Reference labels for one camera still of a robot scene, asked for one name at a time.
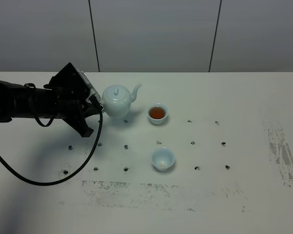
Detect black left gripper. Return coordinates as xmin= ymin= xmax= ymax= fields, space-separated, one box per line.
xmin=43 ymin=77 xmax=104 ymax=138

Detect blue porcelain teapot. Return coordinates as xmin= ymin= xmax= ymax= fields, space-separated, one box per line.
xmin=102 ymin=83 xmax=142 ymax=118

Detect black left camera cable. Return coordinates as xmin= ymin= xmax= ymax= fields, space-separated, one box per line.
xmin=0 ymin=95 xmax=104 ymax=186

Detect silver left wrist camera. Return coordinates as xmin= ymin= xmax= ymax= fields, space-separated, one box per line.
xmin=54 ymin=62 xmax=102 ymax=105

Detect near blue porcelain teacup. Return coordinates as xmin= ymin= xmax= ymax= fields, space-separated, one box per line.
xmin=151 ymin=147 xmax=175 ymax=172

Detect black left arm wire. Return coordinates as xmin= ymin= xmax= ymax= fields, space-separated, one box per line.
xmin=24 ymin=83 xmax=62 ymax=127

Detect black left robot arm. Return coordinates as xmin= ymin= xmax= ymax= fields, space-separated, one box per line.
xmin=0 ymin=78 xmax=103 ymax=137

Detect blue porcelain teacup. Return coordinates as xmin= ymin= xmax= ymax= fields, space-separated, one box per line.
xmin=151 ymin=147 xmax=175 ymax=172
xmin=147 ymin=103 xmax=168 ymax=125

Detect far blue porcelain teacup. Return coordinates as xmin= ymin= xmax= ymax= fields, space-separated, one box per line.
xmin=147 ymin=103 xmax=168 ymax=125

